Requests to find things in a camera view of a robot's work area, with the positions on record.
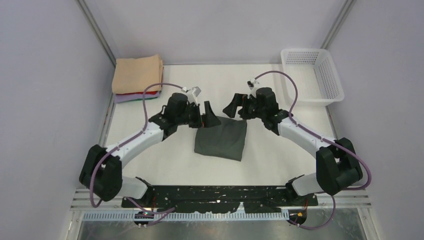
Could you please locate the dark grey t-shirt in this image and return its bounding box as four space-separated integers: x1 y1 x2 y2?
194 116 248 162

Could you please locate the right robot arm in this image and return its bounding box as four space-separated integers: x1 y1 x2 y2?
222 87 363 200

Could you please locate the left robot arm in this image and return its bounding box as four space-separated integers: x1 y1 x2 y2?
79 93 221 202

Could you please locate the folded green t-shirt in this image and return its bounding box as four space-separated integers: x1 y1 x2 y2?
134 96 159 101

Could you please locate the white plastic basket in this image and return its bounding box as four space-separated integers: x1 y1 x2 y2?
280 48 345 107

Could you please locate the folded beige t-shirt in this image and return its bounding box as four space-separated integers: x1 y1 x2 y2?
111 54 164 95

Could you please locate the folded lavender t-shirt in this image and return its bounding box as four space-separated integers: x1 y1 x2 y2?
114 93 146 104

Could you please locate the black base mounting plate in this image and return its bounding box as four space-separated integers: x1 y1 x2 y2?
121 185 318 214

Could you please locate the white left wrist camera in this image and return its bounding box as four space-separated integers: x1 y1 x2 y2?
181 86 202 105

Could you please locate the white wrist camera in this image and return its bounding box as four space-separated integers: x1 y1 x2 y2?
181 86 202 105
247 78 260 90

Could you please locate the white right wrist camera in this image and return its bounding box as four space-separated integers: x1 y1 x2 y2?
247 78 260 90

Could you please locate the aluminium frame rail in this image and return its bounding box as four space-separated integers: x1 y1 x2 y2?
70 185 372 212

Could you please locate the white slotted cable duct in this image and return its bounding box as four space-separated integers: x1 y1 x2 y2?
82 210 289 222

